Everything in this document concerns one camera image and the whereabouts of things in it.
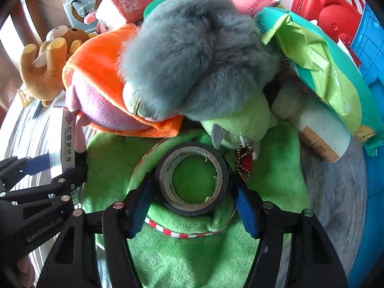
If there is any orange pink plush toy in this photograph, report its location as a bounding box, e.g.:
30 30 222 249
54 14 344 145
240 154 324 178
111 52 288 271
62 24 183 138

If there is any black tape roll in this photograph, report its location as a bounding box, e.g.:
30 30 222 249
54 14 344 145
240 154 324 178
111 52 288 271
154 141 229 218

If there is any brown teddy bear plush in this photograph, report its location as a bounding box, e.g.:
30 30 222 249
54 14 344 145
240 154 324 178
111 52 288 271
19 25 96 107

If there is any grey fluffy plush toy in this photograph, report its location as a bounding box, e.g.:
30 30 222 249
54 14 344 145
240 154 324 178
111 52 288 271
119 0 280 122

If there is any person's hand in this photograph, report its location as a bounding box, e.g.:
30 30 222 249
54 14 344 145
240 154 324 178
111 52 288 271
16 256 35 287

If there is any white medicine bottle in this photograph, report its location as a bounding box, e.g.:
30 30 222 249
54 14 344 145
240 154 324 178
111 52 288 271
271 86 351 163

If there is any dark gift bag box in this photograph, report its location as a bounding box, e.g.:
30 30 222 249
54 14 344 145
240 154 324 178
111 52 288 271
62 0 102 33

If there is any green wet wipes pack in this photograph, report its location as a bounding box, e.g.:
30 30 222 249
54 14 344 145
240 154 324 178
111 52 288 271
254 7 383 157

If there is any blue plastic storage crate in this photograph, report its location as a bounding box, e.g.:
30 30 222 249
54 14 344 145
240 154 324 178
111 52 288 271
348 5 383 287

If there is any red plastic toy case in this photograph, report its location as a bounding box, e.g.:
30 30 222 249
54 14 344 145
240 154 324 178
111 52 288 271
291 0 365 66

